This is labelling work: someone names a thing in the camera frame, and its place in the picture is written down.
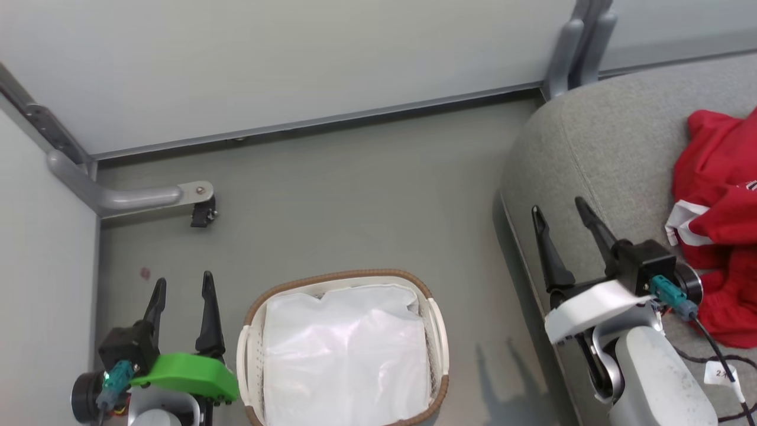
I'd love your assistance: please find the red and white garment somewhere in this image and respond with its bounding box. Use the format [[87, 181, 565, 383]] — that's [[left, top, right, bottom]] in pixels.
[[665, 108, 757, 350]]

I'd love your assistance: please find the twisted dark thin cable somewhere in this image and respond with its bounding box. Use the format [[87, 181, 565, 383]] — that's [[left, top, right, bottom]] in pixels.
[[674, 348, 757, 372]]

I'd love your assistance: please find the white paper cable tag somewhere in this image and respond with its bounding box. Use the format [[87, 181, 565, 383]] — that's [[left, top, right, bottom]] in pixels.
[[704, 361, 738, 386]]

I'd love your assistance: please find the teal camera cable connector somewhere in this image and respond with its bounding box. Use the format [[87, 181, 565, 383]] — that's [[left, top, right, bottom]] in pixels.
[[98, 360, 135, 410], [651, 275, 700, 320]]

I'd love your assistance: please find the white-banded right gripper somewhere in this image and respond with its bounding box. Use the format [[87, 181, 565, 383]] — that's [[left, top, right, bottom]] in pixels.
[[532, 196, 652, 346]]

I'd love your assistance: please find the wicker-rimmed white laundry basket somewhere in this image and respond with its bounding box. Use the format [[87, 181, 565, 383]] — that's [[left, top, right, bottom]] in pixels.
[[237, 269, 450, 426]]

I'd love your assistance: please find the grey partition foot with caster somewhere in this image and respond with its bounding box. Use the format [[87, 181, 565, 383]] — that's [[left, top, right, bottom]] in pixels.
[[47, 150, 215, 217]]

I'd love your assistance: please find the white basket liner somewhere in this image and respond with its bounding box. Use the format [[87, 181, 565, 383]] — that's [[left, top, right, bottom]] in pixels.
[[262, 284, 432, 426]]

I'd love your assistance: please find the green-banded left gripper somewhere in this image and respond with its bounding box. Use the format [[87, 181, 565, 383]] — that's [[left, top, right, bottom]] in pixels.
[[130, 271, 240, 406]]

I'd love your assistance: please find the grey fabric sofa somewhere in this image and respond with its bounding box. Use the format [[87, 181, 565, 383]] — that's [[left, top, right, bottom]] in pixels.
[[500, 53, 757, 426]]

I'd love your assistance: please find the thin black camera cable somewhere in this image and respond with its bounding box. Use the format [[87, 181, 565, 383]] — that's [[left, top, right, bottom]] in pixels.
[[689, 314, 757, 426]]

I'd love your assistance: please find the grey partition corner foot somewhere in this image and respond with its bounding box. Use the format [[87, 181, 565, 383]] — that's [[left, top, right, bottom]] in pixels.
[[543, 0, 619, 100]]

